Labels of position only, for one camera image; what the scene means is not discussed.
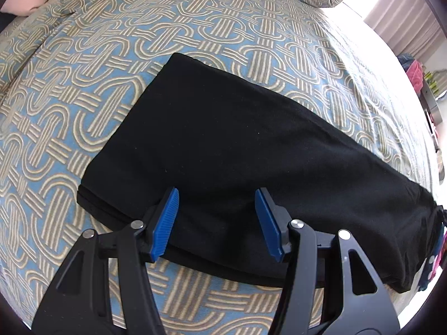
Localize black pants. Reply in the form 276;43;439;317
77;53;442;293

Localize pink clothing pile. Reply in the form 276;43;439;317
397;53;424;95

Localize blue beige patterned bedspread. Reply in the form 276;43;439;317
1;0;440;324

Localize cluttered side shelf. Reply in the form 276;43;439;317
420;79;446;183

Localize beige curtain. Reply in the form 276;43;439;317
364;0;446;64

